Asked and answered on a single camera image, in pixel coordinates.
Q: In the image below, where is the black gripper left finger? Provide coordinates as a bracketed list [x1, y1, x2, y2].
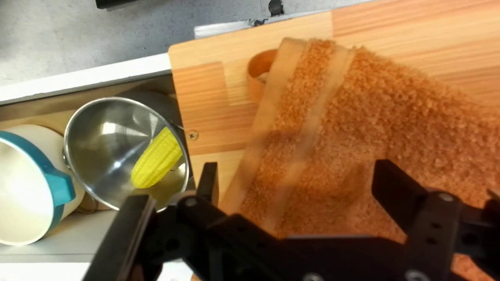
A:
[139, 160, 294, 281]

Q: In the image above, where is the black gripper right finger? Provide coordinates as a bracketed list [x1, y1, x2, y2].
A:
[374, 157, 500, 281]

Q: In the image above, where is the yellow corn plush toy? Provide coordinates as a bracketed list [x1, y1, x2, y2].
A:
[130, 124, 186, 190]

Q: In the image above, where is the orange terry towel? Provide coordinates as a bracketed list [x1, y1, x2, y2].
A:
[221, 35, 500, 281]

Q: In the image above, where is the stainless steel bowl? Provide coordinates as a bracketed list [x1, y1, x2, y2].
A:
[61, 95, 193, 212]

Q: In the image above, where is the cream pot with teal handles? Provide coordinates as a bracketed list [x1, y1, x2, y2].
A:
[0, 123, 88, 248]

